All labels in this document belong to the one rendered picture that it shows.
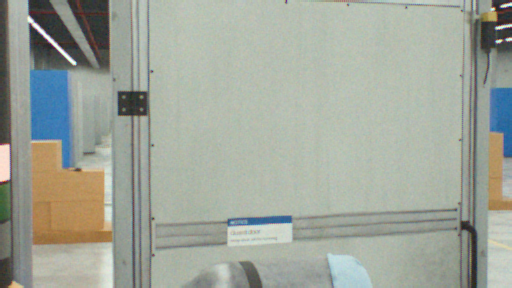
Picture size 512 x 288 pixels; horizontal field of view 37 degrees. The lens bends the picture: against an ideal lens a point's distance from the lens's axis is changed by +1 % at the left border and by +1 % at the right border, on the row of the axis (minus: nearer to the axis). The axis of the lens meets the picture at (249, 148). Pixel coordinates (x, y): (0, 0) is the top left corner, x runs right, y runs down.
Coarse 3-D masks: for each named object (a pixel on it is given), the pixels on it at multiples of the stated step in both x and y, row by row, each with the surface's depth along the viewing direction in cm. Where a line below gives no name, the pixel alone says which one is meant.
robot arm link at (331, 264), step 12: (240, 264) 78; (252, 264) 78; (264, 264) 78; (276, 264) 78; (288, 264) 78; (300, 264) 79; (312, 264) 79; (324, 264) 79; (336, 264) 79; (348, 264) 80; (360, 264) 81; (252, 276) 76; (264, 276) 76; (276, 276) 76; (288, 276) 77; (300, 276) 77; (312, 276) 77; (324, 276) 77; (336, 276) 78; (348, 276) 78; (360, 276) 78
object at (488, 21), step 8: (464, 16) 241; (472, 16) 241; (480, 16) 241; (488, 16) 239; (496, 16) 240; (488, 24) 239; (488, 32) 239; (488, 40) 239; (488, 48) 241; (488, 56) 241; (488, 64) 241
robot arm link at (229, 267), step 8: (216, 264) 78; (224, 264) 77; (232, 264) 77; (200, 272) 77; (208, 272) 76; (216, 272) 76; (224, 272) 76; (232, 272) 76; (240, 272) 76; (192, 280) 76; (200, 280) 76; (208, 280) 75; (216, 280) 75; (224, 280) 75; (232, 280) 75; (240, 280) 75
